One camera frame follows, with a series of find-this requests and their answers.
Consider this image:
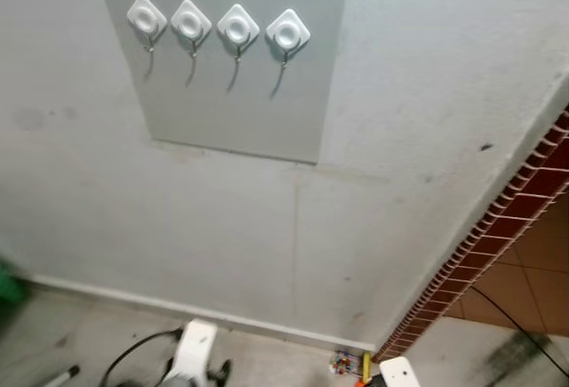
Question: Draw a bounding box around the grey metal rod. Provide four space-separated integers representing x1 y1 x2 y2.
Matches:
43 365 81 387

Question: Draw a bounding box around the green object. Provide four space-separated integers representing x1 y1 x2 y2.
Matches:
0 261 26 306

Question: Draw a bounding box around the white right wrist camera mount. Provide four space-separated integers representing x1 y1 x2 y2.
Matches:
380 357 421 387

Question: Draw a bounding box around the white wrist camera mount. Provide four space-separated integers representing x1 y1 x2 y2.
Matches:
169 318 220 383
380 357 421 387

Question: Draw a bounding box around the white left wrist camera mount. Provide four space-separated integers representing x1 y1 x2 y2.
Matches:
169 318 220 383

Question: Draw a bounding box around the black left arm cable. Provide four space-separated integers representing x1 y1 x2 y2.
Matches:
98 327 188 387

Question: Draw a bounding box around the black floor cable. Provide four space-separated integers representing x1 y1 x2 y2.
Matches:
468 285 569 377

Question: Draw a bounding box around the grey wall panel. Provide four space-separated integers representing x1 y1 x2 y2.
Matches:
92 0 352 165

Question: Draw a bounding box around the white adhesive wall hook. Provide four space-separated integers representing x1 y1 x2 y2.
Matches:
217 3 260 61
170 0 212 57
126 0 168 52
265 8 312 69

